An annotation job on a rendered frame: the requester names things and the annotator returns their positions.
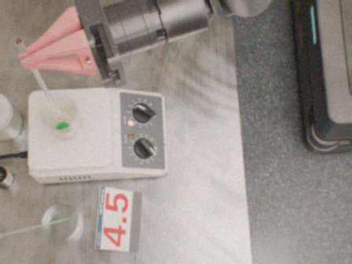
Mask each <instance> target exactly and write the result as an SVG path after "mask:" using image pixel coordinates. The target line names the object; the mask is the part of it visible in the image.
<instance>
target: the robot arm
mask: <svg viewBox="0 0 352 264"><path fill-rule="evenodd" d="M74 2H75V6H76V8H77V10H78V14H79V16H78V14H77V12H76V10H75V7H74V6H73V7H71V8H68V9H67V10H66V11H65V12H64V13H63V15H62V16H60V18H59V19H58V20H57V21H56V22H54V24H53V26H51V27H50V28H49V30H47V31H46V33H45V34H44V35H43V36H42V37H40V38H39V39H38V40H36V42H34V43H33V44H31V45H30V46H29V47H28V48H26V49H27V51H28V53H29V54H30V56H28V57H25V58H24V56H23V54H22V53H21V52H20V53H19V54H18V57H19V58H20V62H21V65H22V67H23V68H26V69H44V70H62V71H66V72H74V73H81V74H85V75H97V74H98V71H97V68H98V69H99V73H100V75H101V79H102V82H103V85H104V88H107V87H110V86H116V88H119V87H122V86H126V85H128V83H127V77H126V76H125V71H124V69H123V63H122V61H121V59H120V58H124V57H128V56H130V55H132V54H136V53H140V52H142V51H144V50H148V49H151V48H153V47H156V46H159V45H163V44H164V43H165V40H166V41H167V42H172V41H175V40H177V39H182V38H184V37H187V36H189V35H194V34H196V33H197V32H201V31H205V30H207V29H208V28H209V20H210V18H212V17H214V16H215V14H214V10H213V9H212V5H213V6H214V8H215V9H216V12H217V14H218V15H219V16H220V19H221V20H222V21H223V20H226V19H228V18H230V17H234V16H235V15H237V16H239V17H251V16H255V15H257V14H259V13H261V12H262V11H263V10H264V9H266V8H267V6H268V5H269V4H270V2H271V0H211V2H212V5H211V2H210V0H123V1H121V2H117V3H115V4H111V5H107V6H105V7H103V8H102V6H101V1H100V0H74ZM68 33H69V34H71V35H69V36H67V37H66V38H63V39H61V40H59V41H58V42H55V43H53V42H54V41H56V40H58V39H59V38H60V37H62V36H64V35H66V34H68ZM92 35H93V39H94V40H95V42H94V41H93V39H92ZM51 43H53V44H52V45H50V44H51ZM48 45H49V46H48ZM73 55H79V56H78V57H76V58H64V59H56V60H50V59H54V58H61V57H70V56H73Z"/></svg>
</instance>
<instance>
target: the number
mask: <svg viewBox="0 0 352 264"><path fill-rule="evenodd" d="M129 199H130V193H129V192H120V191H116V190H112V189H105V191H104V214H103V222H102V230H101V247H103V248H117V249H126V245H127V223H128V209H129Z"/></svg>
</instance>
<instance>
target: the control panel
mask: <svg viewBox="0 0 352 264"><path fill-rule="evenodd" d="M119 103H120V121H121V158H122V167H125V168H144V169H154V170H165V148H164V136H163V101H162V97H159V96H154V95H144V94H139V93H124V92H119ZM138 103H146V104H147V105H148V106H149V107H150V108H151V109H152V110H153V111H155V112H156V116H153V117H152V118H151V119H150V120H149V121H148V122H147V123H139V122H138V121H137V120H136V119H135V118H134V117H133V108H134V106H135V105H136V104H138ZM129 121H133V126H130V125H129ZM129 134H133V136H134V137H133V139H131V138H129ZM141 138H146V139H148V140H150V141H151V142H152V145H153V147H154V149H155V150H156V154H155V155H154V156H150V158H148V159H142V158H139V157H138V156H137V154H135V152H134V143H135V142H136V141H137V140H138V139H141Z"/></svg>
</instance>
